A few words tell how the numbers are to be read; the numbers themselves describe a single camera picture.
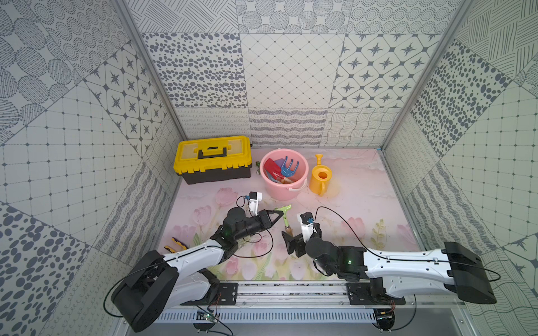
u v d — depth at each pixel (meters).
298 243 0.64
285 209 0.77
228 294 0.73
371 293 0.65
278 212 0.76
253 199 0.75
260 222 0.70
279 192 0.94
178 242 0.85
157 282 0.42
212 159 0.93
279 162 0.98
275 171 0.97
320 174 0.99
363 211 0.95
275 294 0.75
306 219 0.63
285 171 0.98
